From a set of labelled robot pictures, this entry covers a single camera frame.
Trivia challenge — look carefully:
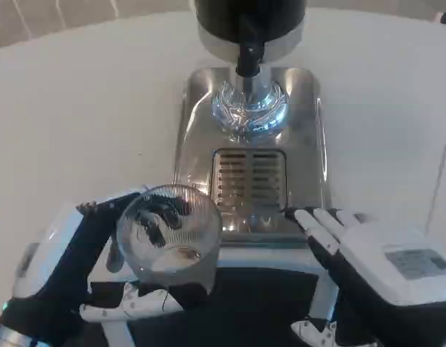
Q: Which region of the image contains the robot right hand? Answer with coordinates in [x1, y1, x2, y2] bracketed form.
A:
[285, 206, 446, 347]

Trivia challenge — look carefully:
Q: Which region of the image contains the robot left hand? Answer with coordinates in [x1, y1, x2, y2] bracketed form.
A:
[0, 183, 184, 340]

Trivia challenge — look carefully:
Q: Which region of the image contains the clear ribbed glass cup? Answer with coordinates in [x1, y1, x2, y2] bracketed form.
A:
[115, 183, 224, 291]

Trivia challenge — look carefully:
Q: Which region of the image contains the white black robot torso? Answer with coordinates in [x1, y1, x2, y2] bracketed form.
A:
[87, 245, 340, 347]

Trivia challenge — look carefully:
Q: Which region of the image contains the steel drip tray base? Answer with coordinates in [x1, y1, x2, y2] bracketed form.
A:
[171, 66, 335, 251]

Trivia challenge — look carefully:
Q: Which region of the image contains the slotted steel drip grid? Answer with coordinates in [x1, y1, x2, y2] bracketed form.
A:
[209, 147, 289, 213]

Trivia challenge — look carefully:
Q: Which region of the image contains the black dispenser tap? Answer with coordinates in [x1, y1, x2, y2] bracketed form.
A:
[234, 40, 264, 78]

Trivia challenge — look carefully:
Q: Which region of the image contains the black steel drink dispenser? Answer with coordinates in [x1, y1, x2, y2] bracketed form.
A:
[192, 0, 305, 77]

